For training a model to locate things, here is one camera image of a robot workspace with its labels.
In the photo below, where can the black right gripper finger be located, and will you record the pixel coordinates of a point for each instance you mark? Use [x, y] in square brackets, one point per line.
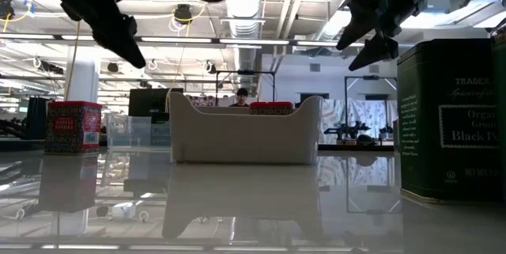
[365, 8]
[379, 50]

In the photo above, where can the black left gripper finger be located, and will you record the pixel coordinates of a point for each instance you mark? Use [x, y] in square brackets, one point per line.
[118, 40]
[130, 26]

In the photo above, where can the white building pillar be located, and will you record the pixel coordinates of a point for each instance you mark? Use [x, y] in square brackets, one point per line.
[85, 80]

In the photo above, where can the white patterned cloth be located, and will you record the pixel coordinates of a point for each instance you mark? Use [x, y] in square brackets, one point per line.
[375, 111]

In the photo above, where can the black computer monitor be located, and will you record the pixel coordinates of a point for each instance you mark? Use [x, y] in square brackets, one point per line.
[146, 101]

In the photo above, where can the black background robot arms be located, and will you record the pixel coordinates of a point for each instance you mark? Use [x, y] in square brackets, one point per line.
[346, 130]

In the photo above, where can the clear plastic bin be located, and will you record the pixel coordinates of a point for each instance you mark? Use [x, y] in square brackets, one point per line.
[118, 133]

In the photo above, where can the black box-shaped object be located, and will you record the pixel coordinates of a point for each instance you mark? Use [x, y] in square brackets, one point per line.
[37, 119]

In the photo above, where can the long ceiling light strip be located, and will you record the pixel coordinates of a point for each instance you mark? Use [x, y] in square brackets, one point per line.
[253, 41]

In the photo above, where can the person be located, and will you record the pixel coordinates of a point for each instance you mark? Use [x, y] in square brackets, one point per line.
[241, 93]

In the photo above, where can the white plastic bin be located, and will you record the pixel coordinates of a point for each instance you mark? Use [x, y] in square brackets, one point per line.
[237, 139]

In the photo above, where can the black metal station frame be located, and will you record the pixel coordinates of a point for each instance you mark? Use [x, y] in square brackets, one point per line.
[371, 77]

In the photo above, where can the round silver ceiling duct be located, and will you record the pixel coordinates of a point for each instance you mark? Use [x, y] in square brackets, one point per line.
[247, 20]

